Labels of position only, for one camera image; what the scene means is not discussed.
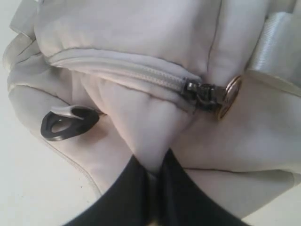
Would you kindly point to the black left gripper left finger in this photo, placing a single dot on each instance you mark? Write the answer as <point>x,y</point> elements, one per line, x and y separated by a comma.
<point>124,203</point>

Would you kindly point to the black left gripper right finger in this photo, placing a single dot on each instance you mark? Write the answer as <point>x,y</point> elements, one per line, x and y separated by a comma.
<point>182,203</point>

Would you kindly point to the beige fabric duffel bag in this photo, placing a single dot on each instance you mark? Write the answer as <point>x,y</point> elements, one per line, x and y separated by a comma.
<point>100,81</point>

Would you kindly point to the dark metal zipper slider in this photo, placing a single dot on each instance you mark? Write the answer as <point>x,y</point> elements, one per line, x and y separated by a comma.
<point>205,96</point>

